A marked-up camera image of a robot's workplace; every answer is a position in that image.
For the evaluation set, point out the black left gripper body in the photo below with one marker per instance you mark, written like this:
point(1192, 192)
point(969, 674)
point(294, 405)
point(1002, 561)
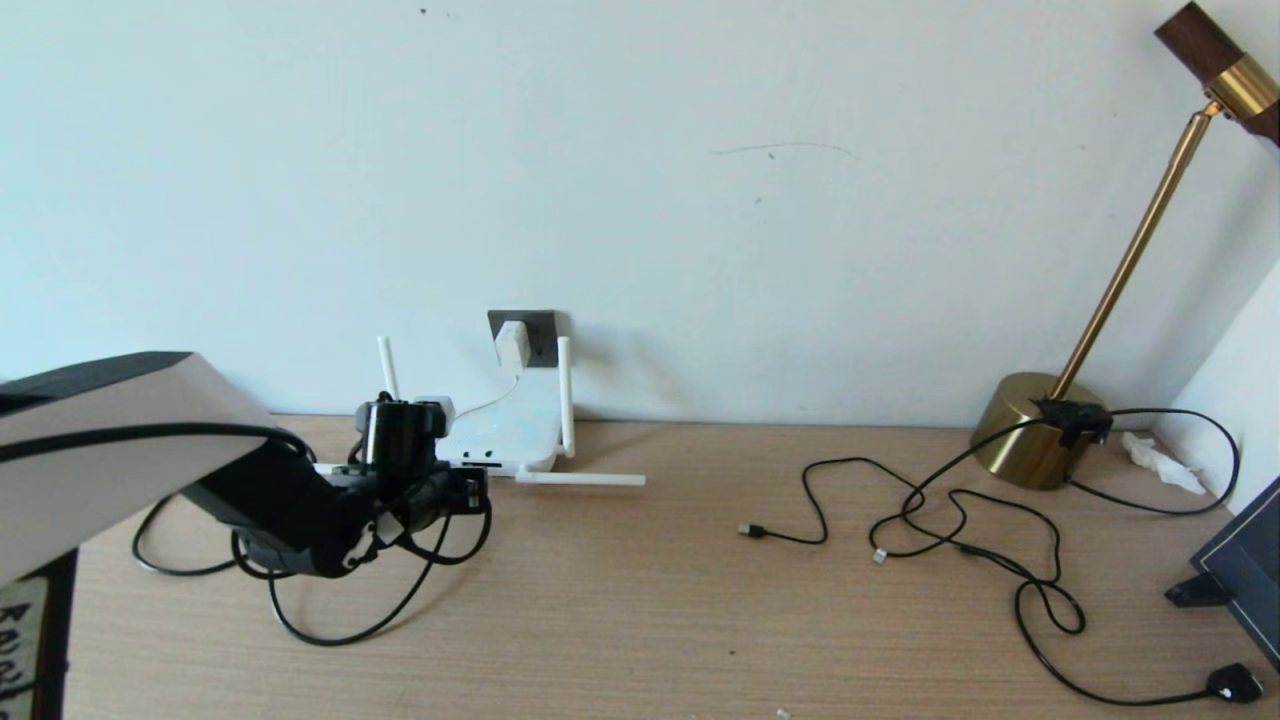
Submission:
point(465, 492)

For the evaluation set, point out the white power adapter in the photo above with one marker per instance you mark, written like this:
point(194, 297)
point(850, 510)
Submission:
point(513, 345)

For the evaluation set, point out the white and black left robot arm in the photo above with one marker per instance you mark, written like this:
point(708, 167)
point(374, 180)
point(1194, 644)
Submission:
point(120, 440)

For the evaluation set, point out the white router with antennas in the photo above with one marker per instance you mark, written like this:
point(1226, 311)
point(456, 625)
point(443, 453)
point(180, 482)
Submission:
point(510, 430)

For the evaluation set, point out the brass desk lamp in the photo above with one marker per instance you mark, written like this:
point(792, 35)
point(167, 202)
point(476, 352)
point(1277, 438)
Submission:
point(1020, 430)

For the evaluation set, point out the black clip on lamp base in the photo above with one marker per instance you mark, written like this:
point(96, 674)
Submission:
point(1070, 418)

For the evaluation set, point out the crumpled white tissue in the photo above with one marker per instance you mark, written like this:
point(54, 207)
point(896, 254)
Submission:
point(1160, 462)

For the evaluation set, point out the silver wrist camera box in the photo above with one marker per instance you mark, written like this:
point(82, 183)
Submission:
point(435, 405)

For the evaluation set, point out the grey wall socket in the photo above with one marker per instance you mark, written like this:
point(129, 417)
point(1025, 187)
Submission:
point(545, 335)

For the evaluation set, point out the black standing frame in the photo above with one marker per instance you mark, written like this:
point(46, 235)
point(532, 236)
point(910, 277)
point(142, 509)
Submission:
point(1245, 570)

